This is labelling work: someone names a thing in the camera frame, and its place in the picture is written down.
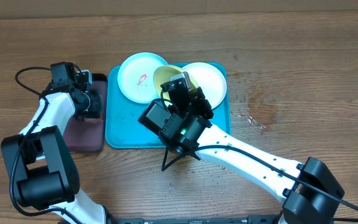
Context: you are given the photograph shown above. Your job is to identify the yellow plate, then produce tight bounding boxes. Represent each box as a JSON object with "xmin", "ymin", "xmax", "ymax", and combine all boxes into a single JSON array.
[{"xmin": 153, "ymin": 65, "xmax": 200, "ymax": 100}]

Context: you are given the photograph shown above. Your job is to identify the teal plastic tray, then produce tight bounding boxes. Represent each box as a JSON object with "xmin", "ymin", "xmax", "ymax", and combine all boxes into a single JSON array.
[{"xmin": 105, "ymin": 65, "xmax": 231, "ymax": 149}]

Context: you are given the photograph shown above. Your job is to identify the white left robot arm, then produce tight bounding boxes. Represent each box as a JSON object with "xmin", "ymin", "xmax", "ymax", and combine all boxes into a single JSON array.
[{"xmin": 1, "ymin": 87, "xmax": 115, "ymax": 223}]

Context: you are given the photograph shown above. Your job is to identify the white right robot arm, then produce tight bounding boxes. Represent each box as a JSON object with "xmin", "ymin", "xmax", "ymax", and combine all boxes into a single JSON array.
[{"xmin": 156, "ymin": 78, "xmax": 344, "ymax": 223}]

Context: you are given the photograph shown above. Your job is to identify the black tray with pink water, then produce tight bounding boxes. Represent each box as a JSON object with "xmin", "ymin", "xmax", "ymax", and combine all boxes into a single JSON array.
[{"xmin": 63, "ymin": 73, "xmax": 108, "ymax": 152}]

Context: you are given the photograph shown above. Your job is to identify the white plate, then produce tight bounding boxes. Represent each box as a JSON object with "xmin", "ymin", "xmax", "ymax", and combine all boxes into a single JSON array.
[{"xmin": 182, "ymin": 62, "xmax": 227, "ymax": 109}]

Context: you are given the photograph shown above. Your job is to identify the light blue plate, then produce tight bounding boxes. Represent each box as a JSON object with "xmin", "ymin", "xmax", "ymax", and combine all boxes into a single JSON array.
[{"xmin": 117, "ymin": 52, "xmax": 168, "ymax": 103}]

